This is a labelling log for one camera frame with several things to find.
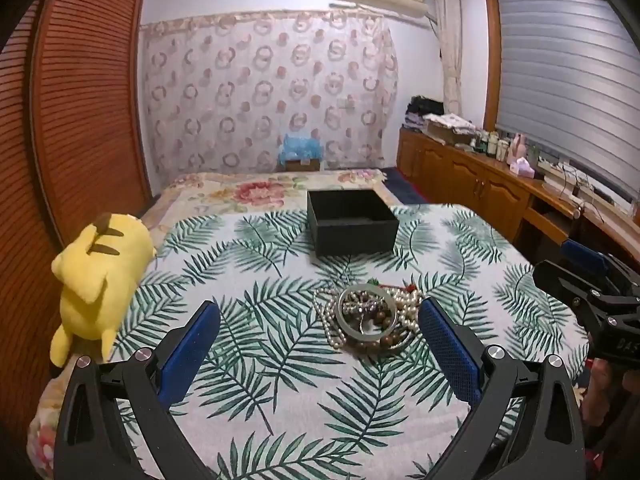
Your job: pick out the black box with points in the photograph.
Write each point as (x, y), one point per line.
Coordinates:
(350, 235)

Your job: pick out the patterned lace curtain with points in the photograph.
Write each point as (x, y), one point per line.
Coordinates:
(250, 100)

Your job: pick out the grey window blind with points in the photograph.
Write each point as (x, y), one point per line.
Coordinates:
(565, 85)

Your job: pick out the stack of folded clothes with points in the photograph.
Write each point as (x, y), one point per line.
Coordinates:
(422, 112)

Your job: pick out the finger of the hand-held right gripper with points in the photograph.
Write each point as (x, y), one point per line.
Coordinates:
(555, 275)
(582, 255)

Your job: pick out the pale green jade bangle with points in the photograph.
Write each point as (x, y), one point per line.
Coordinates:
(350, 332)

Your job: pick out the dark blue mat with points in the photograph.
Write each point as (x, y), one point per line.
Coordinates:
(405, 187)

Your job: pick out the person's right hand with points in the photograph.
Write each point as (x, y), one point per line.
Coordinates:
(600, 390)

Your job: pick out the small cardboard box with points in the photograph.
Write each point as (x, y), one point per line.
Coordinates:
(302, 165)

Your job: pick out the blue plastic bag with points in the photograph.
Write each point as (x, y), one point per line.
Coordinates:
(300, 146)

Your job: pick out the cardboard box with papers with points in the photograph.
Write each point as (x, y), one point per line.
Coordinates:
(450, 130)

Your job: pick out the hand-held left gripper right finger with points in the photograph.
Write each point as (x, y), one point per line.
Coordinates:
(450, 355)

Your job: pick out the wooden louvered wardrobe door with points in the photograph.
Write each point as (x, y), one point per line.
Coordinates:
(85, 110)

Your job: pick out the beige window curtain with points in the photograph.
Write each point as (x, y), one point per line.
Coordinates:
(447, 50)

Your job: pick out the yellow plush toy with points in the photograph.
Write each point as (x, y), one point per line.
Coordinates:
(100, 280)

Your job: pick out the row of small bottles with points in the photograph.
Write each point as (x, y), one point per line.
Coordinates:
(490, 145)

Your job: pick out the floral bedspread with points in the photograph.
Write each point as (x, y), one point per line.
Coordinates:
(250, 192)

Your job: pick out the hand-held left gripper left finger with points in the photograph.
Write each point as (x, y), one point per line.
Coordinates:
(190, 350)

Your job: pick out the pink bottle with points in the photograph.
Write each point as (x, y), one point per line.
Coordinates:
(520, 145)

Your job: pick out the leaf print cloth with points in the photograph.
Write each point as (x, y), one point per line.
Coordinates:
(280, 410)

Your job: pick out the wooden cabinet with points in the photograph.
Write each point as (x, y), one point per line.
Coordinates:
(465, 175)

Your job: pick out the pink tissue box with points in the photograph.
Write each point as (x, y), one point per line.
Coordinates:
(520, 167)

